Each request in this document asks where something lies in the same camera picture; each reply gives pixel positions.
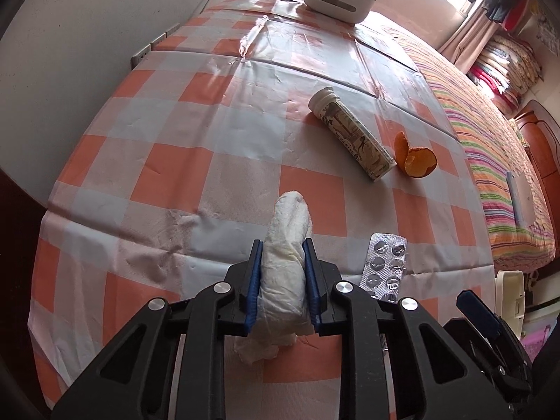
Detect white tissue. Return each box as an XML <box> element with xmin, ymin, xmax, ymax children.
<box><xmin>233</xmin><ymin>191</ymin><xmax>313</xmax><ymax>365</ymax></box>

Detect silver pill blister pack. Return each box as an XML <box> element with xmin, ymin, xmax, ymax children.
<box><xmin>360</xmin><ymin>233</ymin><xmax>407</xmax><ymax>303</ymax></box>

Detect white tube patterned label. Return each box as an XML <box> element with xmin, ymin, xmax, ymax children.
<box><xmin>308</xmin><ymin>86</ymin><xmax>397</xmax><ymax>181</ymax></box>

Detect orange peel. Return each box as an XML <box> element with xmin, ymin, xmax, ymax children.
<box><xmin>394</xmin><ymin>132</ymin><xmax>438</xmax><ymax>178</ymax></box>

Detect cream plastic trash bin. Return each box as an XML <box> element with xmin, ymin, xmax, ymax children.
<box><xmin>495</xmin><ymin>270</ymin><xmax>525</xmax><ymax>340</ymax></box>

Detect pink plastic basket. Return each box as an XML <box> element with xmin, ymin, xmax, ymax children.
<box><xmin>521</xmin><ymin>320</ymin><xmax>555</xmax><ymax>361</ymax></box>

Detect striped colourful bedspread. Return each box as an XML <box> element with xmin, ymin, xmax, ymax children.
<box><xmin>367</xmin><ymin>12</ymin><xmax>557</xmax><ymax>273</ymax></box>

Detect white blue box on bed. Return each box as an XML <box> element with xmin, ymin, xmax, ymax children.
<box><xmin>506</xmin><ymin>171</ymin><xmax>536</xmax><ymax>228</ymax></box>

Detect checkered orange white tablecloth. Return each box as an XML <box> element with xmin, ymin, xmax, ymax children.
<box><xmin>28</xmin><ymin>0</ymin><xmax>495</xmax><ymax>404</ymax></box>

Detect red wooden headboard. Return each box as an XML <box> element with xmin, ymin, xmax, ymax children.
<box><xmin>516</xmin><ymin>100</ymin><xmax>559</xmax><ymax>220</ymax></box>

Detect pink curtain right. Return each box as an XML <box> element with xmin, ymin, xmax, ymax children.
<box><xmin>439</xmin><ymin>6</ymin><xmax>500</xmax><ymax>74</ymax></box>

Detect stack of folded quilts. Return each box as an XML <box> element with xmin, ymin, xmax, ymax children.
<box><xmin>466</xmin><ymin>33</ymin><xmax>543</xmax><ymax>118</ymax></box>

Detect wall power sockets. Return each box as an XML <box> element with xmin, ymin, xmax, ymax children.
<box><xmin>130</xmin><ymin>24</ymin><xmax>180</xmax><ymax>69</ymax></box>

